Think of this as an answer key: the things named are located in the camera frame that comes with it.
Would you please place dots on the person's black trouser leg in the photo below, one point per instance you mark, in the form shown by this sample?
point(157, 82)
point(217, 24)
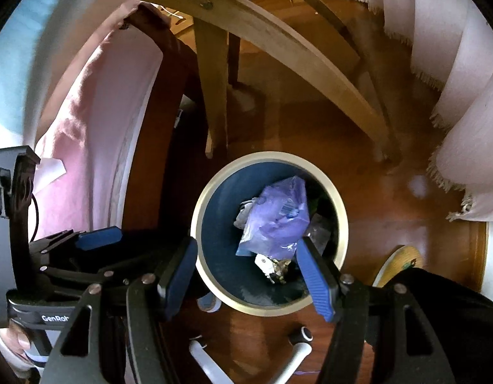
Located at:
point(450, 328)

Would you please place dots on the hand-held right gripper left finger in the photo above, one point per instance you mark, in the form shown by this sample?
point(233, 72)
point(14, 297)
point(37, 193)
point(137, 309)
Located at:
point(178, 284)

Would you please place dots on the white metal tube frame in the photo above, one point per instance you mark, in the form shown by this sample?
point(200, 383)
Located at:
point(294, 360)

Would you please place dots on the person's left hand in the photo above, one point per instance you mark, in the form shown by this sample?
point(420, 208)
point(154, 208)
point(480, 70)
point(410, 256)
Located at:
point(18, 342)

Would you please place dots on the purple plastic bag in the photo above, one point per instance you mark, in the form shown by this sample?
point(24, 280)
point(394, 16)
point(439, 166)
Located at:
point(270, 220)

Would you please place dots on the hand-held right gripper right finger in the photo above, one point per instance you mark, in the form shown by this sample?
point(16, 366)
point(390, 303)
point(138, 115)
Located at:
point(316, 284)

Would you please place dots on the dark wooden bed frame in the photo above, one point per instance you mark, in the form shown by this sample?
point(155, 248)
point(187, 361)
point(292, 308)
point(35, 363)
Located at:
point(158, 128)

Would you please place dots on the cream leaf print curtain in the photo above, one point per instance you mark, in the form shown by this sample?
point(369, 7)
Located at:
point(450, 48)

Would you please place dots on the pink bed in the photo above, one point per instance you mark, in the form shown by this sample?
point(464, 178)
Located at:
point(90, 128)

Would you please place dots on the blue cream-rimmed trash bin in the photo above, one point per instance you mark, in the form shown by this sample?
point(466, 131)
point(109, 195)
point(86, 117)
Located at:
point(218, 216)

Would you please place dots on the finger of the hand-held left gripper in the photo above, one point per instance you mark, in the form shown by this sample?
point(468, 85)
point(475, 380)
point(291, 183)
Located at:
point(122, 270)
point(98, 238)

